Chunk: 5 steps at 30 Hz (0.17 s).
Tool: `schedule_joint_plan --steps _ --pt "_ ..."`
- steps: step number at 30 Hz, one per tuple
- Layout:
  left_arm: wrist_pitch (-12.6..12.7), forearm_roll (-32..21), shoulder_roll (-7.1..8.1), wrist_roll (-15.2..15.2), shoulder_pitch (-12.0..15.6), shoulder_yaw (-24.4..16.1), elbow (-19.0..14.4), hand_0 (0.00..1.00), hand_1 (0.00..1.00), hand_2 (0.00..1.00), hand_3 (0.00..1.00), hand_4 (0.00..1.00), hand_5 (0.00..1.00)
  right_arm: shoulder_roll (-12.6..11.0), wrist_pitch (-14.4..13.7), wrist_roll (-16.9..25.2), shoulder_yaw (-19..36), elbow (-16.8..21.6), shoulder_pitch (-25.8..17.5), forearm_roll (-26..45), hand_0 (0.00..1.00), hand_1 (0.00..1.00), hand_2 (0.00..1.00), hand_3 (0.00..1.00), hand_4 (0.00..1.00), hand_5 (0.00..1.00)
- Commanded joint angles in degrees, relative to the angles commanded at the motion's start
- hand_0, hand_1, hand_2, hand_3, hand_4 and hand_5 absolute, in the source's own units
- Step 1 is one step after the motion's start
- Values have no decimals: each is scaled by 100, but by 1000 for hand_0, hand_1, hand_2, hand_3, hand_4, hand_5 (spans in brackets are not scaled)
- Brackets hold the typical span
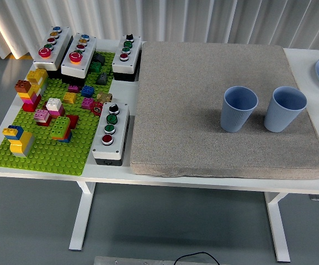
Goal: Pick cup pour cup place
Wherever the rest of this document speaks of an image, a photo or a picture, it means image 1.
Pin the blue ribbed plastic cup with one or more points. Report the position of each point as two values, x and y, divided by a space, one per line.
278 118
235 118

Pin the grey-brown fabric mat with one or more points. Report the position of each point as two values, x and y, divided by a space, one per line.
190 110

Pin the four-button control box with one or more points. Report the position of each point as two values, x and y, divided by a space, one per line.
133 55
121 132

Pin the brass pipe fitting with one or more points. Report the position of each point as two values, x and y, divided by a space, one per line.
104 97

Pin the red valve handwheel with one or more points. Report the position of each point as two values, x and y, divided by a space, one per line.
96 108

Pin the magenta toy brick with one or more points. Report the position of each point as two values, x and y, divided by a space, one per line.
87 103
73 89

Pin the grey toy brick piece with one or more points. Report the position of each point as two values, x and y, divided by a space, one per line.
102 79

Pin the blue toy brick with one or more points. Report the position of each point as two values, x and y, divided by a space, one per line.
87 91

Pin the red toy brick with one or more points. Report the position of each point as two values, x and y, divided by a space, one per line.
73 121

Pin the dark green toy brick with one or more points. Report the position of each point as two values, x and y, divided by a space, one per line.
95 67

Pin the yellow toy brick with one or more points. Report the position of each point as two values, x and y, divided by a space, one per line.
69 98

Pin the green orange blue brick stack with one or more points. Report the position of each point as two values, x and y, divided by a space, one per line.
60 125

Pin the five-button control box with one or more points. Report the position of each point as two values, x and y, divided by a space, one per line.
63 41
89 52

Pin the white table leg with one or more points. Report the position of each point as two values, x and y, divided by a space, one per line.
81 215
277 226

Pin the white pleated curtain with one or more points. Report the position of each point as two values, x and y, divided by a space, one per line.
176 19

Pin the green studded baseplate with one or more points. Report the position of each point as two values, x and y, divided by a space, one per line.
46 157

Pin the pink white red brick stack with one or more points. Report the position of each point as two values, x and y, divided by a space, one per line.
41 115

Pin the yellow white brick stack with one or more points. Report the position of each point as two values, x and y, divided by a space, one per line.
36 75

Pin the brown yellow red brick tower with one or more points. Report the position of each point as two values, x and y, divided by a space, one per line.
28 96

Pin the blue yellow grey brick stack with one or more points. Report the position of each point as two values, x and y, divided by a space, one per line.
21 143

